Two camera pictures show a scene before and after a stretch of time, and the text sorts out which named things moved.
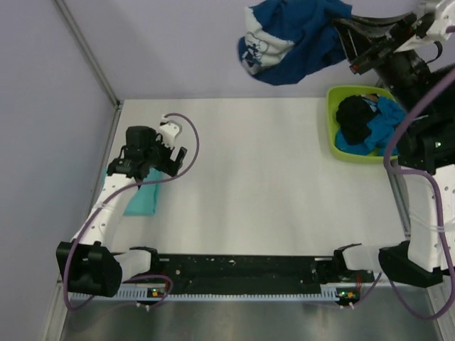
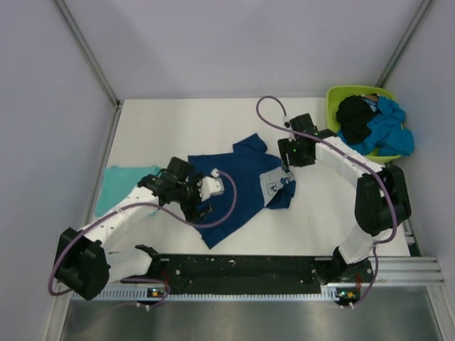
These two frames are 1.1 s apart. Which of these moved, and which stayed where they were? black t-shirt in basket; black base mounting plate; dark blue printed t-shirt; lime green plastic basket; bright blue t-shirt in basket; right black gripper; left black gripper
Moved: left black gripper; dark blue printed t-shirt; right black gripper
Stayed: black base mounting plate; lime green plastic basket; black t-shirt in basket; bright blue t-shirt in basket
